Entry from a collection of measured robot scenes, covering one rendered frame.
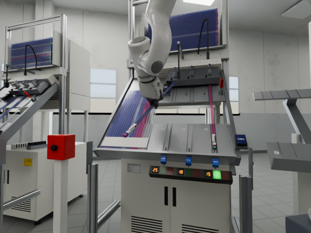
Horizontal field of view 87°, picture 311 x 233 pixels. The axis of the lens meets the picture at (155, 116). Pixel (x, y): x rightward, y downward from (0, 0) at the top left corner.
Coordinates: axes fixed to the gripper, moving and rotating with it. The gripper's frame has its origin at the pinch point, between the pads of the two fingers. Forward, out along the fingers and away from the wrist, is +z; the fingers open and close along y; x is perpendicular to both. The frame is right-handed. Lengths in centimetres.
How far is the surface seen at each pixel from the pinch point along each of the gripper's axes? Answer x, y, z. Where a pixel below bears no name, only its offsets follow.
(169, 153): 17.7, -14.5, 11.3
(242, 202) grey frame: 21, -47, 25
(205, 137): 2.7, -26.4, 13.1
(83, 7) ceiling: -256, 311, 3
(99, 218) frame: 51, 19, 46
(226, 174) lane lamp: 17.6, -38.5, 13.6
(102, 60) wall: -203, 261, 99
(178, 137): 6.8, -14.5, 13.3
